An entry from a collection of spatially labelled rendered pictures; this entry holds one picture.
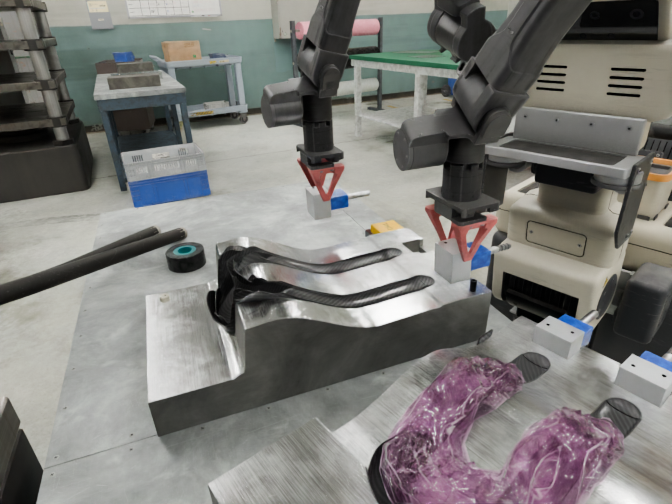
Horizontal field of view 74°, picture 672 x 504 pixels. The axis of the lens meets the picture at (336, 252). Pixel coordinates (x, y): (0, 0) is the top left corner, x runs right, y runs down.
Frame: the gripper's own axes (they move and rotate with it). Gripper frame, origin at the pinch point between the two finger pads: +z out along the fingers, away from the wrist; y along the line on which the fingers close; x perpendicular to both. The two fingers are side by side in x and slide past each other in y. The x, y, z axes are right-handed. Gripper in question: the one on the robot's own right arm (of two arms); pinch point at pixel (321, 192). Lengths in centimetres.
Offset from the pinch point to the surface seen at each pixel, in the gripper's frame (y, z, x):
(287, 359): 36.0, 8.3, -18.3
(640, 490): 68, 6, 4
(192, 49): -565, -1, 29
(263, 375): 36.0, 9.8, -21.7
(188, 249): -11.8, 12.1, -27.5
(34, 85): -351, 6, -113
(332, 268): 17.5, 7.4, -4.8
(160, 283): -4.4, 14.8, -34.2
